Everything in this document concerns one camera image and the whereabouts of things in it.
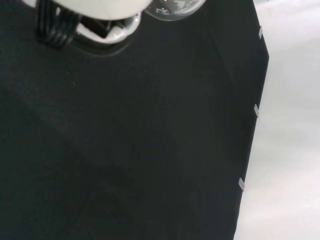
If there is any black cloth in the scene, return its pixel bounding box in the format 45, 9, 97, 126
0, 0, 270, 240

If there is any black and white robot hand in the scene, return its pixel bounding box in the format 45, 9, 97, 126
21, 0, 152, 49

